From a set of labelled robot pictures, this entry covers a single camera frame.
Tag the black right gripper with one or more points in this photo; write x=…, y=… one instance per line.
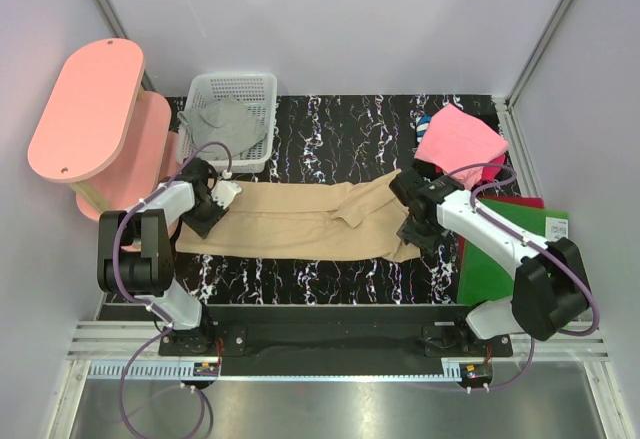
x=429, y=245

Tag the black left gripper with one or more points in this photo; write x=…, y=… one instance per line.
x=203, y=228

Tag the beige t shirt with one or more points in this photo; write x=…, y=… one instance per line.
x=316, y=222

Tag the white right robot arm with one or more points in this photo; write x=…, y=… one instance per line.
x=551, y=294

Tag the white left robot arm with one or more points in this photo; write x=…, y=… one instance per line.
x=136, y=246

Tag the green plastic folder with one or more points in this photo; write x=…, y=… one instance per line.
x=482, y=278

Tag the magenta garment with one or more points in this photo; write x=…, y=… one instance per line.
x=489, y=173

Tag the pink folded t shirt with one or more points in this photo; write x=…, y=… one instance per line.
x=456, y=139

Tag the grey t shirt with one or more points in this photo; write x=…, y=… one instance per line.
x=227, y=121

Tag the blue white striped garment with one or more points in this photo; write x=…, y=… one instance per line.
x=421, y=126

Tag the pink tiered shelf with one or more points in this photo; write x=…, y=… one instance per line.
x=102, y=133

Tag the red plastic folder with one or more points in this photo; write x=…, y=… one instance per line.
x=532, y=202

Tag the white plastic basket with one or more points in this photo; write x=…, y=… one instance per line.
x=257, y=91

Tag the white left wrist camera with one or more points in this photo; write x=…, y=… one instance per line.
x=224, y=193

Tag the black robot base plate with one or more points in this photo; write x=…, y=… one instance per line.
x=346, y=342

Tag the white slotted cable duct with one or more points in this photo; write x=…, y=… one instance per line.
x=162, y=370

